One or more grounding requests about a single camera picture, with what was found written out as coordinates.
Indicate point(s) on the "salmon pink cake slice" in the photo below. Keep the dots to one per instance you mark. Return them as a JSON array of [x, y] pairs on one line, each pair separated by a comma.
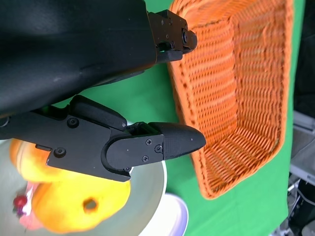
[[29, 218]]

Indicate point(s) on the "grey-green round bowl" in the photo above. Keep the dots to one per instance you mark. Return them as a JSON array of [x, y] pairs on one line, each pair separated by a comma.
[[147, 191]]

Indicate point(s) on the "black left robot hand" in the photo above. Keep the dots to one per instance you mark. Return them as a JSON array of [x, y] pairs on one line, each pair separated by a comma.
[[61, 49]]

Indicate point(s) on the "grey aluminium frame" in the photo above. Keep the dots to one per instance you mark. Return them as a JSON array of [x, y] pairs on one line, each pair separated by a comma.
[[302, 159]]

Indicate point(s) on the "golden sliced loaf bread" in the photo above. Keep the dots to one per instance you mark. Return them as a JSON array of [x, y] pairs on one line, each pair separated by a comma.
[[27, 162]]

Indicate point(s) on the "black backdrop cloth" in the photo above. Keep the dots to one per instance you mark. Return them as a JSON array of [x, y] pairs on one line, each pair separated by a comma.
[[306, 73]]

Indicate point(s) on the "orange wicker basket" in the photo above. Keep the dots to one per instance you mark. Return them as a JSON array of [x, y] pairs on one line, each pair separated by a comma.
[[246, 98]]

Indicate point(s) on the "pale lavender round plate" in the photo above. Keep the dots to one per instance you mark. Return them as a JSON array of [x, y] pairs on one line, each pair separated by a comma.
[[177, 216]]

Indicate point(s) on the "green tablecloth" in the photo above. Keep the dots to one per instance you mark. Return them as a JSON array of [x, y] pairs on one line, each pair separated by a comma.
[[147, 98]]

